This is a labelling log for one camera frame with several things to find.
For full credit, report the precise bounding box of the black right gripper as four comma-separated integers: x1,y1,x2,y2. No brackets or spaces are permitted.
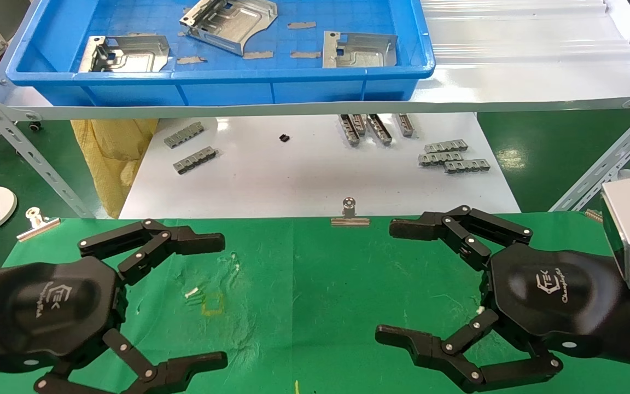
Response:
376,206,622,393

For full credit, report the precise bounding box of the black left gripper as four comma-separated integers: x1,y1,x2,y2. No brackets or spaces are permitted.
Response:
0,256,229,394

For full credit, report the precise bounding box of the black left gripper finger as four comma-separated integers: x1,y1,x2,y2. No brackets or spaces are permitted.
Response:
78,219,226,285

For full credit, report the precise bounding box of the stamped sheet metal bracket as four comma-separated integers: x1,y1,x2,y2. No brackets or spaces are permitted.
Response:
77,34,171,73
179,0,278,56
322,31,398,69

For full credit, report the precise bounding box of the green cloth mat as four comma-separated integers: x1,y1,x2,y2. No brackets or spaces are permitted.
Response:
0,212,630,394

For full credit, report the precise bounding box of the yellow plastic bag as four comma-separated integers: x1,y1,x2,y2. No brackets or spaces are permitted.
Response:
71,119,159,219

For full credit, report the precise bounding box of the white board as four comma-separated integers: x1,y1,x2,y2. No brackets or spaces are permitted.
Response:
118,112,522,219

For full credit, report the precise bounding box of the blue plastic bin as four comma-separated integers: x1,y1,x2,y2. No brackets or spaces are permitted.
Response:
5,0,436,107

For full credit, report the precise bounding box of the perforated grey rack brace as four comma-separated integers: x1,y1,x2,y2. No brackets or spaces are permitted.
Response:
547,93,630,213
0,74,97,218

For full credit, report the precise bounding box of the white metal rack shelf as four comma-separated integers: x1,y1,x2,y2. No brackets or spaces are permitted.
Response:
3,0,630,122

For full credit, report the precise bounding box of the white corrugated panel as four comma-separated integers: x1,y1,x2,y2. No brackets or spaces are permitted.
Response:
419,0,630,65

